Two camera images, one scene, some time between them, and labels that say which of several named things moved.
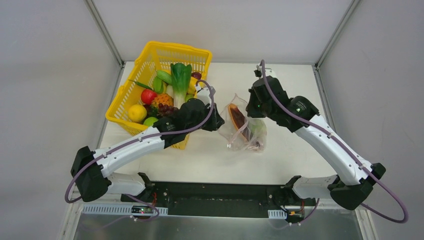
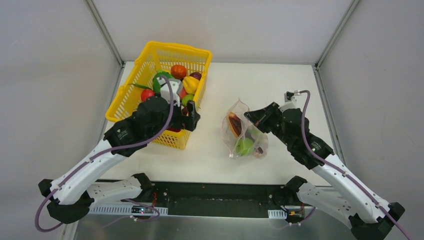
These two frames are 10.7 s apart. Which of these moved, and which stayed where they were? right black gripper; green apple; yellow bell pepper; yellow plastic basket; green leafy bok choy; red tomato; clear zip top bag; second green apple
Moved: right black gripper; green apple; green leafy bok choy; clear zip top bag
Stayed: yellow plastic basket; yellow bell pepper; red tomato; second green apple
